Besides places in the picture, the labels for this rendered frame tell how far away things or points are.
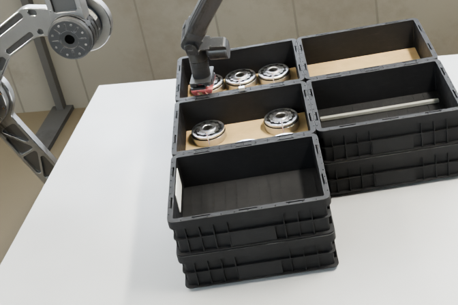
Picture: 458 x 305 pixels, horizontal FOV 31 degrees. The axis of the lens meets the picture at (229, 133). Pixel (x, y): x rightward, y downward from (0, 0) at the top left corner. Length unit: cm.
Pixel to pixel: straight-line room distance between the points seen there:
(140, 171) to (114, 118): 40
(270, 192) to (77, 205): 67
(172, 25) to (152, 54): 21
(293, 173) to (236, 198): 17
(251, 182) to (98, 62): 234
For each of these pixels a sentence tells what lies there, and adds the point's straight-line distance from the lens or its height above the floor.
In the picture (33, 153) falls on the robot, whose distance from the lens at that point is 305.
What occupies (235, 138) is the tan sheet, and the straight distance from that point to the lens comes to 244.
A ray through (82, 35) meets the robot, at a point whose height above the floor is 114.
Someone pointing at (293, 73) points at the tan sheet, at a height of 83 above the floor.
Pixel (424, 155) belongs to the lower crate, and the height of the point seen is 80.
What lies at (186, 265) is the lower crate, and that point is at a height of 78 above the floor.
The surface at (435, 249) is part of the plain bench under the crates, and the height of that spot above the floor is 70.
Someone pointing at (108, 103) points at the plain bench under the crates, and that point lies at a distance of 309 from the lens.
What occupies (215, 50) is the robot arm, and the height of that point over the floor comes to 106.
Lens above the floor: 211
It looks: 31 degrees down
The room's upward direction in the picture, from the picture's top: 12 degrees counter-clockwise
